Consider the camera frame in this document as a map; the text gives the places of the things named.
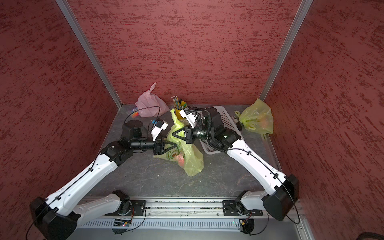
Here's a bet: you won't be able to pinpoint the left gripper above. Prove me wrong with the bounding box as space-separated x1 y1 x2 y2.
131 133 177 156

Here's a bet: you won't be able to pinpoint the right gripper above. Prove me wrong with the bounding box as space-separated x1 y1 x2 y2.
173 122 216 143

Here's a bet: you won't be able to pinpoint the green avocado print bag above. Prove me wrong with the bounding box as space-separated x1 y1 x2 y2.
154 109 204 177

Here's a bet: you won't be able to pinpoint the pink plastic bag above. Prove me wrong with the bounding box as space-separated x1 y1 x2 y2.
135 83 170 118

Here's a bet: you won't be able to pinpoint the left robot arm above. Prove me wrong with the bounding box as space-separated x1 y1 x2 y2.
30 120 177 240

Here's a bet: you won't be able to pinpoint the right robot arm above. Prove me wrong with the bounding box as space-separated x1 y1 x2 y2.
172 108 299 221

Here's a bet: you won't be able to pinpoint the peach in basket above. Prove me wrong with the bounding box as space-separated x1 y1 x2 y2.
177 156 185 168

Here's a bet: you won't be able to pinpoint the yellow pencil cup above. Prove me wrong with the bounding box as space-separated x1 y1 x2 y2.
175 101 187 120

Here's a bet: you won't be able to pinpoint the pencils in cup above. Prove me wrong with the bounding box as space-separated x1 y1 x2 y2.
171 96 182 109

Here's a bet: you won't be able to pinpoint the white plastic basket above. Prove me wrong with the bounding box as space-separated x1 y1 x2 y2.
200 106 243 155

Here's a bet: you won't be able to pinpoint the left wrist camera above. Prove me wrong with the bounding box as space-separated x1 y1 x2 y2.
151 119 168 141

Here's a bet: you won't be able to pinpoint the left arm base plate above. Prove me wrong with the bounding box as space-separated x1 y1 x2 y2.
106 200 147 217

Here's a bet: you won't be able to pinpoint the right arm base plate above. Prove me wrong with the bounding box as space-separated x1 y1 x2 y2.
222 200 263 217

